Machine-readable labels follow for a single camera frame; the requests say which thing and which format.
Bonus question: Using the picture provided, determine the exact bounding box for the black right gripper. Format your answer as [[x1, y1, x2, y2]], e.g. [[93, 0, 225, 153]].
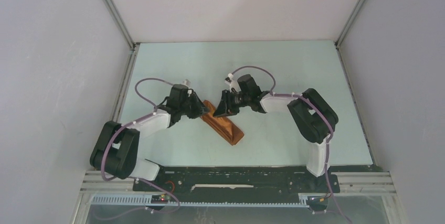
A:
[[213, 89, 251, 118]]

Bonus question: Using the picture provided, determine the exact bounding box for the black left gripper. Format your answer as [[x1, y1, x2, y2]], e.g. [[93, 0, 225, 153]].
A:
[[179, 92, 210, 119]]

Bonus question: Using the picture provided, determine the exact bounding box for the orange cloth napkin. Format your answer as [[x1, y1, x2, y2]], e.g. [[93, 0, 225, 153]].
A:
[[200, 100, 245, 146]]

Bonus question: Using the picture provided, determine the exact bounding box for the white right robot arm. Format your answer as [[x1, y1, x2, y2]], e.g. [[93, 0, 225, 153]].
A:
[[213, 73, 339, 191]]

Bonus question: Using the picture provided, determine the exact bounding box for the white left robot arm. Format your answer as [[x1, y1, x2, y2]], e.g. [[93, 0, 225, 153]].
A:
[[90, 84, 209, 191]]

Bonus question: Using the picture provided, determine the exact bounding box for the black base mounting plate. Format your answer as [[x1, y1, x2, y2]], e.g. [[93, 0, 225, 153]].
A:
[[153, 166, 340, 205]]

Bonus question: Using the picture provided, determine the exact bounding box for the aluminium frame rail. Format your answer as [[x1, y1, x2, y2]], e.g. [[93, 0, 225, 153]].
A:
[[72, 165, 407, 223]]

